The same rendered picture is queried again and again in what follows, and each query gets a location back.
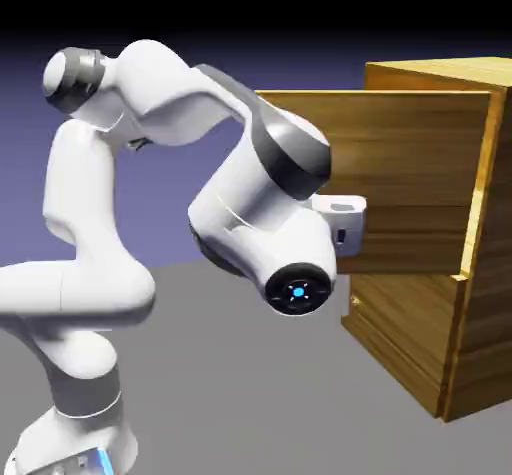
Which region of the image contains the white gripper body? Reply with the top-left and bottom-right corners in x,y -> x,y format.
310,194 -> 368,259

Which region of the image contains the large wooden cabinet door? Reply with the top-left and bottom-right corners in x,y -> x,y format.
255,89 -> 492,277

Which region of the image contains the small wooden cabinet door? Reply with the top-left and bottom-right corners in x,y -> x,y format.
340,273 -> 468,419

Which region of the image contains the light wood cabinet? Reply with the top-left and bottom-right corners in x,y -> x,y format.
341,56 -> 512,424

